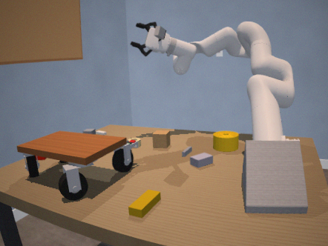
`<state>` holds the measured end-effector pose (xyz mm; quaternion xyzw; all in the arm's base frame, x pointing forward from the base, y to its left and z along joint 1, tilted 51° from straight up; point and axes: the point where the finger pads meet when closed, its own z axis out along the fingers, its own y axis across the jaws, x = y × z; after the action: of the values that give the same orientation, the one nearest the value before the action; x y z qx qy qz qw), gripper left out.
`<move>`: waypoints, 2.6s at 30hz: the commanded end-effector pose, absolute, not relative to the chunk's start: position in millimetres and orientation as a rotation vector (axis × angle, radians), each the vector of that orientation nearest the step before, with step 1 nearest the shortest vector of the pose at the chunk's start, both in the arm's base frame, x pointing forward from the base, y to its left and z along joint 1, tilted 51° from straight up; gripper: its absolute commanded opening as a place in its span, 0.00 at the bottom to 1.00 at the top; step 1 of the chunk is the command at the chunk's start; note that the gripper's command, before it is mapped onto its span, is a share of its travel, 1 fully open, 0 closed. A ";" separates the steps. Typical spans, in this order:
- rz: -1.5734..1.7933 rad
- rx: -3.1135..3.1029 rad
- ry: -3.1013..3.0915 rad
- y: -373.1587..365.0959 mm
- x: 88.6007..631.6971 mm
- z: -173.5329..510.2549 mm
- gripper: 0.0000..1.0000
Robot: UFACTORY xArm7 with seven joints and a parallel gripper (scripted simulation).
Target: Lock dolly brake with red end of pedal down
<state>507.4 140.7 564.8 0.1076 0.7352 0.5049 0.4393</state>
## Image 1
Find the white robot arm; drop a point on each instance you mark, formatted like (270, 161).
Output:
(275, 81)

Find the wooden dolly with black caster wheels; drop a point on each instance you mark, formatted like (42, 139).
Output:
(81, 150)

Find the roll of masking tape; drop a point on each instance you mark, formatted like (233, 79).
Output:
(137, 140)

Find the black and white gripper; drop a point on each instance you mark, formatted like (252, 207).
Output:
(152, 41)

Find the yellow rectangular block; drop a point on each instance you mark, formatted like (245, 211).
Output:
(143, 204)

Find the yellow short cylinder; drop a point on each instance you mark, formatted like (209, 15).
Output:
(225, 141)

